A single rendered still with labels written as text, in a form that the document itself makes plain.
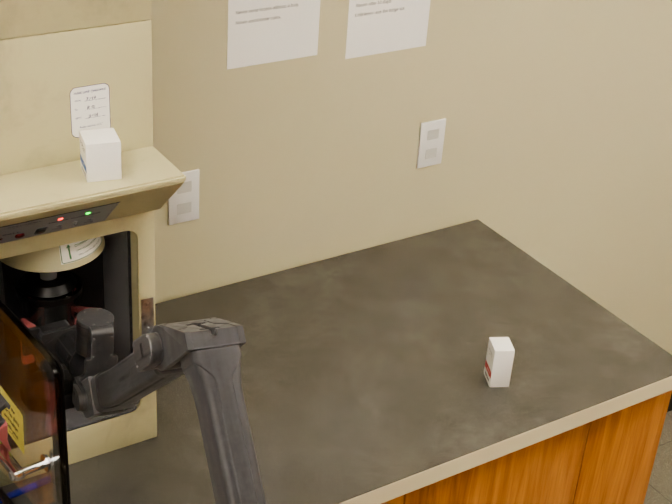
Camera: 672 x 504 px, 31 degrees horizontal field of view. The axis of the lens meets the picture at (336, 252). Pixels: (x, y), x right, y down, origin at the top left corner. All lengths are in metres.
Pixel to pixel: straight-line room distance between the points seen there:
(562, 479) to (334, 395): 0.51
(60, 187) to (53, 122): 0.10
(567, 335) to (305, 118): 0.71
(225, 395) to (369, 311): 1.15
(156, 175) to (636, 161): 1.81
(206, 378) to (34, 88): 0.55
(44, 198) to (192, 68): 0.72
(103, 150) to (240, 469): 0.56
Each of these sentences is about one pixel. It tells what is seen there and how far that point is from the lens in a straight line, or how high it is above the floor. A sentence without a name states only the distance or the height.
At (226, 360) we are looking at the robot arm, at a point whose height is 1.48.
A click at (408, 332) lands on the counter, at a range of 2.48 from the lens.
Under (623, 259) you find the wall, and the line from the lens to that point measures 3.47.
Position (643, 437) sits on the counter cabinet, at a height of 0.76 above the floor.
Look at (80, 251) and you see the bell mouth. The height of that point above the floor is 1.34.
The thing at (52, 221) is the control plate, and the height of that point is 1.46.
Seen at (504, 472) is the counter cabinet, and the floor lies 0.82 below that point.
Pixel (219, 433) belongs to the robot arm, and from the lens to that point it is 1.40.
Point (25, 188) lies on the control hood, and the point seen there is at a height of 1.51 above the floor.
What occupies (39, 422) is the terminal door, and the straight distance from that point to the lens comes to 1.70.
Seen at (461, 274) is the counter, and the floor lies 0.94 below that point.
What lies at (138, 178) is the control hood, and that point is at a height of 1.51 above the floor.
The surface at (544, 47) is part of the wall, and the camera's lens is 2.90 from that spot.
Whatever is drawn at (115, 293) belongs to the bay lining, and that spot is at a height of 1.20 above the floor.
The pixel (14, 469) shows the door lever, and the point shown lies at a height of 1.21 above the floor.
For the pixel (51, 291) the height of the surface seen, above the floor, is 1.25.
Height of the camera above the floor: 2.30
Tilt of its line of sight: 30 degrees down
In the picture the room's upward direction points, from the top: 4 degrees clockwise
